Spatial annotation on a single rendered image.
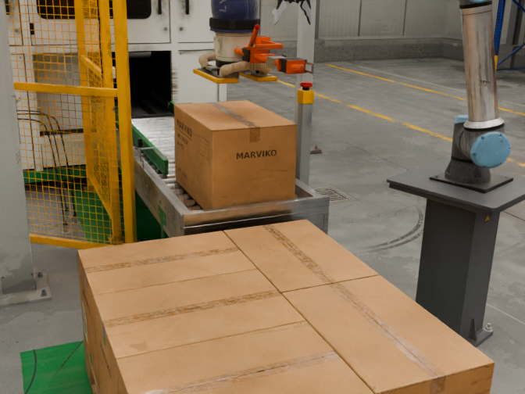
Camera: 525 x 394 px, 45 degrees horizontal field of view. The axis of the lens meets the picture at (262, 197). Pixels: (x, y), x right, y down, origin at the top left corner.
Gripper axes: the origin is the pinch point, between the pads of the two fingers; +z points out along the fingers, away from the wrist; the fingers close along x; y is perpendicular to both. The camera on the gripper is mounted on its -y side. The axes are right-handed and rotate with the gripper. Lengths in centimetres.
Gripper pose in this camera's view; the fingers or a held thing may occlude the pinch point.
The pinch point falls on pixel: (293, 25)
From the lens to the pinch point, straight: 246.0
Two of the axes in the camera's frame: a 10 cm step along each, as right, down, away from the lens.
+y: -3.9, -3.1, 8.7
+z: -0.2, 9.5, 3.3
